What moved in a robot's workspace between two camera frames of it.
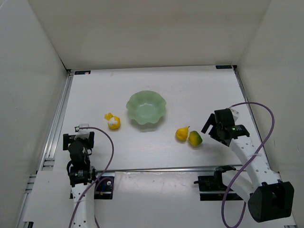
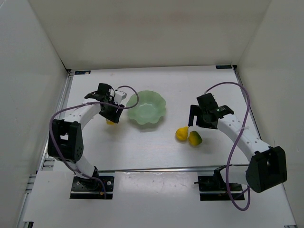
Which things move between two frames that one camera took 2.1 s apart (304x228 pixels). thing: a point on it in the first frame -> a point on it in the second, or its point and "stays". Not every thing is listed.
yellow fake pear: x=181 y=133 stays
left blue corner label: x=87 y=72 stays
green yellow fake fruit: x=194 y=138 stays
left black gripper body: x=67 y=141 -> x=111 y=112
